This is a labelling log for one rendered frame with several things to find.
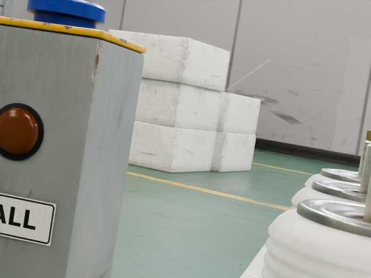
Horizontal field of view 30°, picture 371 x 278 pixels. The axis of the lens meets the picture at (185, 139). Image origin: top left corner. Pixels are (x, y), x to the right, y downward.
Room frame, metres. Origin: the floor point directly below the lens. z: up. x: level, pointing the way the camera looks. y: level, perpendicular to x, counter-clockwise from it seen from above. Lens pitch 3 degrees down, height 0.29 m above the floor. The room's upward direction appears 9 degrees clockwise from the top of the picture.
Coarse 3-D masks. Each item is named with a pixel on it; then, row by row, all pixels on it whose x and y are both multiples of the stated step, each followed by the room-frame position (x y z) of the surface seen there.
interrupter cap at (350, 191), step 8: (312, 184) 0.39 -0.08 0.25; (320, 184) 0.38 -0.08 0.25; (328, 184) 0.41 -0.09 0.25; (336, 184) 0.41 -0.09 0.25; (344, 184) 0.42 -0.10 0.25; (352, 184) 0.43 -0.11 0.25; (360, 184) 0.43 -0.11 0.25; (328, 192) 0.37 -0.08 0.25; (336, 192) 0.37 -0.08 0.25; (344, 192) 0.37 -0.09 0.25; (352, 192) 0.36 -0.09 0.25; (352, 200) 0.36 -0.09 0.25; (360, 200) 0.36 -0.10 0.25
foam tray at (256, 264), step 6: (264, 246) 0.57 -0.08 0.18; (258, 252) 0.55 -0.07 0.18; (264, 252) 0.55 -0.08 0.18; (258, 258) 0.52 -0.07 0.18; (252, 264) 0.50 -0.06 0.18; (258, 264) 0.50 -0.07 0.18; (246, 270) 0.47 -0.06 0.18; (252, 270) 0.48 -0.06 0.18; (258, 270) 0.48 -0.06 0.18; (246, 276) 0.45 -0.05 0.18; (252, 276) 0.46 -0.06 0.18; (258, 276) 0.46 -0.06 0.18
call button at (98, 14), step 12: (36, 0) 0.34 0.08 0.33; (48, 0) 0.34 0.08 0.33; (60, 0) 0.34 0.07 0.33; (72, 0) 0.34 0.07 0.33; (36, 12) 0.35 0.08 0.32; (48, 12) 0.34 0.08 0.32; (60, 12) 0.34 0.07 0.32; (72, 12) 0.34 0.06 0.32; (84, 12) 0.34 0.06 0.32; (96, 12) 0.35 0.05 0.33; (60, 24) 0.34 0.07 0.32; (72, 24) 0.34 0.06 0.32; (84, 24) 0.35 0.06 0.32; (96, 24) 0.36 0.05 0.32
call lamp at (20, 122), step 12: (12, 108) 0.32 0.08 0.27; (0, 120) 0.32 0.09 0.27; (12, 120) 0.32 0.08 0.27; (24, 120) 0.32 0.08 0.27; (0, 132) 0.32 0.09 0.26; (12, 132) 0.32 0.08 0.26; (24, 132) 0.32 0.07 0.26; (36, 132) 0.32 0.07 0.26; (0, 144) 0.32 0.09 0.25; (12, 144) 0.32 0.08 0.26; (24, 144) 0.32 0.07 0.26
